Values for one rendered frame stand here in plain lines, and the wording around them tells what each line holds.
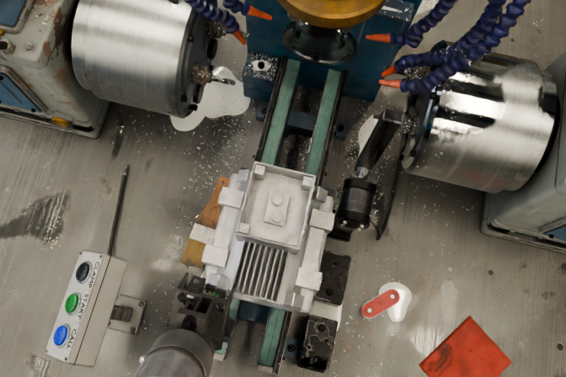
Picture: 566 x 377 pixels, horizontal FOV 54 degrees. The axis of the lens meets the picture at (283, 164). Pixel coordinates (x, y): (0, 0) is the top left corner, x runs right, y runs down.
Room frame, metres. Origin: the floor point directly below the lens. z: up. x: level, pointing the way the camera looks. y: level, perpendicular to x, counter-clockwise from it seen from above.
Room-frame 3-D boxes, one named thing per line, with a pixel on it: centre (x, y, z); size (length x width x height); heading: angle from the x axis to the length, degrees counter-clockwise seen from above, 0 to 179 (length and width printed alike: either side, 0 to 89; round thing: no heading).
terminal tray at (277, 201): (0.20, 0.00, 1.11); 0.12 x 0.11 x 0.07; 173
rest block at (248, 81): (0.55, 0.07, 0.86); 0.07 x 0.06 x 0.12; 83
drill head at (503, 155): (0.43, -0.36, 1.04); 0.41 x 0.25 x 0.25; 83
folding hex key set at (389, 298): (0.10, -0.23, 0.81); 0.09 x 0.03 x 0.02; 126
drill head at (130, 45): (0.51, 0.32, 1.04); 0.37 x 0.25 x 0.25; 83
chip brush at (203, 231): (0.22, 0.14, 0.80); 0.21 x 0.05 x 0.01; 168
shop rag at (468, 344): (0.00, -0.42, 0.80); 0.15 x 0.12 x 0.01; 137
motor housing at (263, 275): (0.16, 0.01, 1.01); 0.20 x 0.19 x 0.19; 173
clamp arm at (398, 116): (0.32, -0.15, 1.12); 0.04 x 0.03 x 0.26; 173
